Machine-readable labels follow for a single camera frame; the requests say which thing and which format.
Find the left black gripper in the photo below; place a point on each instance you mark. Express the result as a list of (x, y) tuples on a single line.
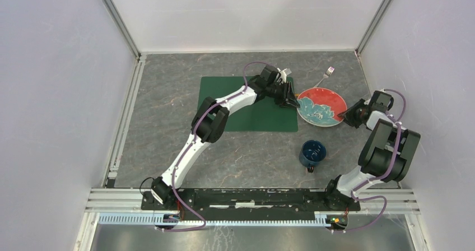
[(287, 92)]

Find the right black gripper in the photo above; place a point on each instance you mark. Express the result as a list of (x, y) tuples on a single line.
[(348, 115)]

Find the red teal floral plate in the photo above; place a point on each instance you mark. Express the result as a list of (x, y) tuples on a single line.
[(320, 107)]

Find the silver metal fork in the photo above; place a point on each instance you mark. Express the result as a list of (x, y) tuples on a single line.
[(326, 75)]

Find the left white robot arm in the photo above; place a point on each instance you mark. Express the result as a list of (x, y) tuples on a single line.
[(210, 121)]

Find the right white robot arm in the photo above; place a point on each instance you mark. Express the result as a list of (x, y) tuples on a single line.
[(386, 155)]

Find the dark blue mug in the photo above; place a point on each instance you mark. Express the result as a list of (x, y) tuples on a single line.
[(311, 154)]

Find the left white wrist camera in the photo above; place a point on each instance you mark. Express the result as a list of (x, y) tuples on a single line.
[(284, 74)]

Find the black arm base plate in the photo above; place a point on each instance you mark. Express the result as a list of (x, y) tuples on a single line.
[(251, 204)]

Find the blue slotted cable duct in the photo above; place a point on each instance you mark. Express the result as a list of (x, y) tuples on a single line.
[(171, 220)]

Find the aluminium frame rail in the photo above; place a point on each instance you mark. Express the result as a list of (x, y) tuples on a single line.
[(400, 201)]

